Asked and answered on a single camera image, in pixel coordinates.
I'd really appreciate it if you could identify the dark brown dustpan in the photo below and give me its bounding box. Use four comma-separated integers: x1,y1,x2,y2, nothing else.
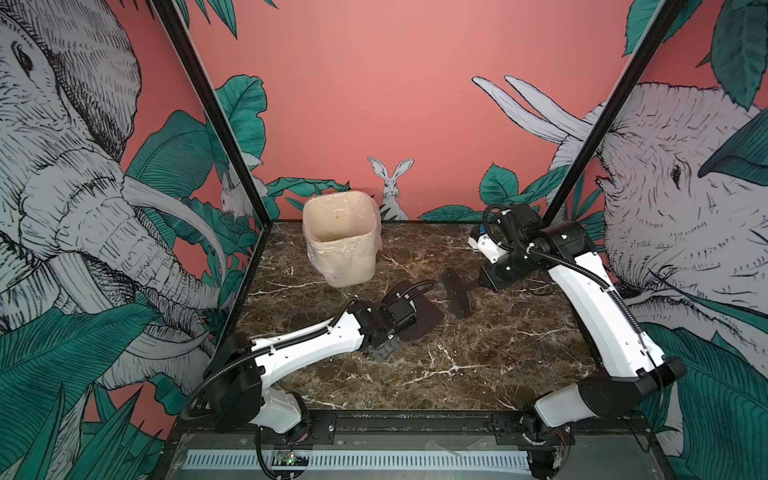
382,280,445,344

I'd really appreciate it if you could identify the dark brown hand brush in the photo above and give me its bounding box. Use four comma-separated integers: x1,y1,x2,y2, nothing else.
443,268,479,319

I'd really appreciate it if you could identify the cream trash bin with liner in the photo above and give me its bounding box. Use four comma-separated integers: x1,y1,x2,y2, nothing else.
302,190,382,288

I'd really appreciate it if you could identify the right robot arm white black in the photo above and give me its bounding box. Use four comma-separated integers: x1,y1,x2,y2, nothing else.
469,203,687,434

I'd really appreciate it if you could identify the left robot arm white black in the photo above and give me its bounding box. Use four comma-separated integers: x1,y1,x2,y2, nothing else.
179,288,432,442

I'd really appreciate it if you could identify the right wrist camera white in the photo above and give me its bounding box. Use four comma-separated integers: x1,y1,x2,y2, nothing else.
468,230,508,264

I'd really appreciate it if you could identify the white slotted cable duct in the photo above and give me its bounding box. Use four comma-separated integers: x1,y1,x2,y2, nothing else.
182,449,530,474

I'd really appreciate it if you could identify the right black frame post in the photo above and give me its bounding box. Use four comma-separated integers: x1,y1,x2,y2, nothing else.
543,0,686,226

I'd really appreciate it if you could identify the black frame post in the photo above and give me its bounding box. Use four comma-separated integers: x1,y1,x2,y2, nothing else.
151,0,272,227
543,0,686,226

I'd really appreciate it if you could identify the left black frame post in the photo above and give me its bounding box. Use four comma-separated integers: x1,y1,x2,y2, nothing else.
151,0,272,227

